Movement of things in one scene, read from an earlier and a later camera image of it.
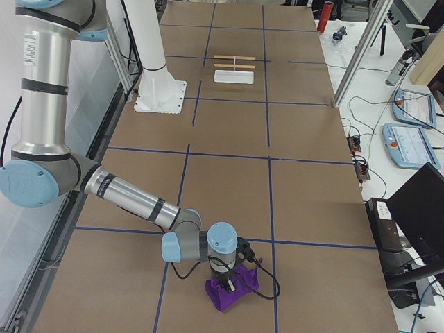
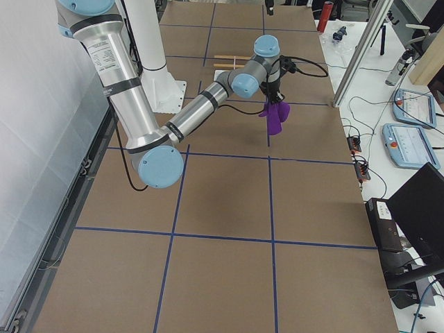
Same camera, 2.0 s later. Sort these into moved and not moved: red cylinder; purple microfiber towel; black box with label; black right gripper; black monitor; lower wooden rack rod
Moved: black right gripper; purple microfiber towel
Not moved: red cylinder; lower wooden rack rod; black box with label; black monitor
